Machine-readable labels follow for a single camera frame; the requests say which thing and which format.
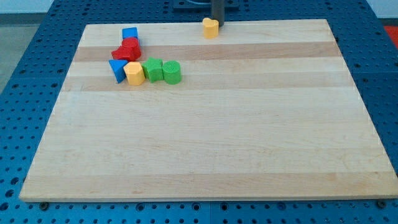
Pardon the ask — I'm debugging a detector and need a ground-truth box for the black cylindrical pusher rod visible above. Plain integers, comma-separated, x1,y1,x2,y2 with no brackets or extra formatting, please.
210,0,225,27

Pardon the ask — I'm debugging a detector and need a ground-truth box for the green star block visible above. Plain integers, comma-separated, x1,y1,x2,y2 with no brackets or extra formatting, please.
142,57,164,83

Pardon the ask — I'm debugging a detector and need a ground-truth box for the green cylinder block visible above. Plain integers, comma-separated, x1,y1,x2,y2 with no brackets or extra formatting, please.
162,60,182,85

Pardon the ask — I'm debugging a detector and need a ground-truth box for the blue cube block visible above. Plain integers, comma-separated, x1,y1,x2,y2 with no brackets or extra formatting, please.
122,27,138,39

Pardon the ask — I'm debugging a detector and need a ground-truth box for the blue triangle block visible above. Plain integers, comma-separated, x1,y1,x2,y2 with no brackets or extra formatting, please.
109,59,128,83

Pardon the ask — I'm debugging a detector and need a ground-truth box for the yellow heart block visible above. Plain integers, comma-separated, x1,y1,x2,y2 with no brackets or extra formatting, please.
202,17,219,39

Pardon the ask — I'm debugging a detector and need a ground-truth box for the red cylinder block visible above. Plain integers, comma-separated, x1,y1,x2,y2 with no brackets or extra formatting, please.
122,37,142,61

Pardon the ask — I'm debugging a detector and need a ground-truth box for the yellow hexagon block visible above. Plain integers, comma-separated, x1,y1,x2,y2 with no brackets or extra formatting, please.
124,62,146,86

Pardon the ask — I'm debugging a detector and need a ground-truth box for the wooden board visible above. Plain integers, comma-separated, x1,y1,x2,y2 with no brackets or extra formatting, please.
19,19,397,202

